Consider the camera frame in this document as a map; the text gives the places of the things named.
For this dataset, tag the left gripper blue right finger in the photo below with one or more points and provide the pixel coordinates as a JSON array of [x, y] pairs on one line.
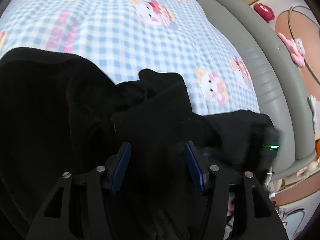
[[197, 166]]

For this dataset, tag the red plush wall decoration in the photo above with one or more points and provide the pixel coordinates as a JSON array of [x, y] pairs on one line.
[[264, 11]]

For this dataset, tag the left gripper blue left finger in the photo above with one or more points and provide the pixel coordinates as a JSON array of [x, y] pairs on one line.
[[117, 170]]

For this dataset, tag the pink plush wall toy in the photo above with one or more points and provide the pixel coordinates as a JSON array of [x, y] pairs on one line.
[[295, 48]]

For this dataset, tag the grey padded headboard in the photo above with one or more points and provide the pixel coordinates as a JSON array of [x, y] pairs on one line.
[[280, 89]]

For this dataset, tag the blue checkered cartoon bedsheet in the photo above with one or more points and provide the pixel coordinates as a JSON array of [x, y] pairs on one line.
[[123, 37]]

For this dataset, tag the black fleece jacket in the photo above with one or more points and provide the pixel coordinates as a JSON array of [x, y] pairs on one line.
[[63, 122]]

